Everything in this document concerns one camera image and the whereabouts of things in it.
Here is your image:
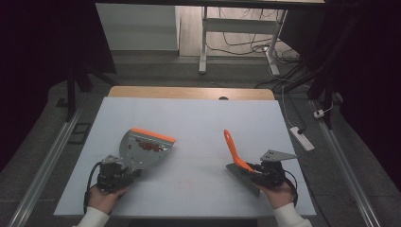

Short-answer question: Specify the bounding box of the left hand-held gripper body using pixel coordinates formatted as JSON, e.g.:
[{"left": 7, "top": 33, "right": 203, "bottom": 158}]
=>
[{"left": 95, "top": 153, "right": 131, "bottom": 194}]

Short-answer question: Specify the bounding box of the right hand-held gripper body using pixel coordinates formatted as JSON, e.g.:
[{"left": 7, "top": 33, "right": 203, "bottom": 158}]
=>
[{"left": 251, "top": 148, "right": 298, "bottom": 191}]

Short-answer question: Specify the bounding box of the brush with orange handle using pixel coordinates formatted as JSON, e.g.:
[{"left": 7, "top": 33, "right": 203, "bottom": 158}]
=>
[{"left": 223, "top": 129, "right": 265, "bottom": 199}]

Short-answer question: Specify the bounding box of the grey dustpan with orange edge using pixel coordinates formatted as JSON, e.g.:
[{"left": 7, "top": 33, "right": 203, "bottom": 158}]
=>
[{"left": 118, "top": 127, "right": 177, "bottom": 178}]

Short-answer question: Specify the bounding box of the person's left hand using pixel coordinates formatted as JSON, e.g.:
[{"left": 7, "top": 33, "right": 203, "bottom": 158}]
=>
[{"left": 86, "top": 183, "right": 129, "bottom": 216}]

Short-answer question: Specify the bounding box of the person's right hand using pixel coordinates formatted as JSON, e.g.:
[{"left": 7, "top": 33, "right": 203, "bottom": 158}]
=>
[{"left": 253, "top": 180, "right": 296, "bottom": 210}]

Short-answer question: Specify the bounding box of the white power strip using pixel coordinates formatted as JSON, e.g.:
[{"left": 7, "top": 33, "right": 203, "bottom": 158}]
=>
[{"left": 288, "top": 126, "right": 316, "bottom": 152}]

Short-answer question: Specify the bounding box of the black floor plate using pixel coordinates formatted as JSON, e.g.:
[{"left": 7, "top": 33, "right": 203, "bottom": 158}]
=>
[{"left": 67, "top": 122, "right": 93, "bottom": 146}]

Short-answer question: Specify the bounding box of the white board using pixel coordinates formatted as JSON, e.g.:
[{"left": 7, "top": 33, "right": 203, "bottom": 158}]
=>
[{"left": 53, "top": 96, "right": 317, "bottom": 219}]

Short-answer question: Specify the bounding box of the black metal stand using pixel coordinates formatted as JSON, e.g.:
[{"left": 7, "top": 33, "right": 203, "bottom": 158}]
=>
[
  {"left": 273, "top": 12, "right": 367, "bottom": 131},
  {"left": 63, "top": 61, "right": 118, "bottom": 123}
]

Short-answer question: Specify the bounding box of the wooden table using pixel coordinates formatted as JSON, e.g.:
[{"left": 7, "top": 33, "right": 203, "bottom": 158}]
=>
[{"left": 108, "top": 85, "right": 276, "bottom": 101}]

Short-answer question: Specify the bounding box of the dark curtain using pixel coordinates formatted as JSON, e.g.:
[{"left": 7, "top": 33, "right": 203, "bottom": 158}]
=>
[
  {"left": 0, "top": 0, "right": 116, "bottom": 173},
  {"left": 279, "top": 0, "right": 401, "bottom": 192}
]

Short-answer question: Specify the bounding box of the white cabinet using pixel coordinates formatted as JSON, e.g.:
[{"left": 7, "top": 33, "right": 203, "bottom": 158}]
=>
[{"left": 95, "top": 3, "right": 182, "bottom": 52}]

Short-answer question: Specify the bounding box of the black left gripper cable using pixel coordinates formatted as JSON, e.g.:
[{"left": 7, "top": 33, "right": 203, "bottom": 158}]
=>
[{"left": 82, "top": 161, "right": 104, "bottom": 216}]

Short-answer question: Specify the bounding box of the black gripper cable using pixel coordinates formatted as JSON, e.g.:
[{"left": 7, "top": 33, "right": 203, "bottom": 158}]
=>
[
  {"left": 82, "top": 161, "right": 104, "bottom": 216},
  {"left": 283, "top": 169, "right": 300, "bottom": 208}
]

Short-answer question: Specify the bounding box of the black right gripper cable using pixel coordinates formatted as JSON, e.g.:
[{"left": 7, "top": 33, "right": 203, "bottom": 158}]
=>
[{"left": 283, "top": 169, "right": 300, "bottom": 208}]

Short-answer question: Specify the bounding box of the aluminium rail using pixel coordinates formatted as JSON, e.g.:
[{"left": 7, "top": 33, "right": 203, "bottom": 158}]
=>
[
  {"left": 7, "top": 106, "right": 87, "bottom": 227},
  {"left": 309, "top": 99, "right": 383, "bottom": 227}
]

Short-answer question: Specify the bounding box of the white power strip cable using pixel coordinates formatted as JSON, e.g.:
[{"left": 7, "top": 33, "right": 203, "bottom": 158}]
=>
[{"left": 281, "top": 84, "right": 296, "bottom": 129}]

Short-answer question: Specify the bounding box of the tangle of black floor cables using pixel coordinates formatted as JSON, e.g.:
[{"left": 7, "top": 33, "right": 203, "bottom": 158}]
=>
[{"left": 206, "top": 8, "right": 301, "bottom": 65}]

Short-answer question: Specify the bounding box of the white desk frame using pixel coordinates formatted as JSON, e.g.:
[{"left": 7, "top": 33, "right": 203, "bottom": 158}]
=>
[{"left": 198, "top": 6, "right": 288, "bottom": 77}]

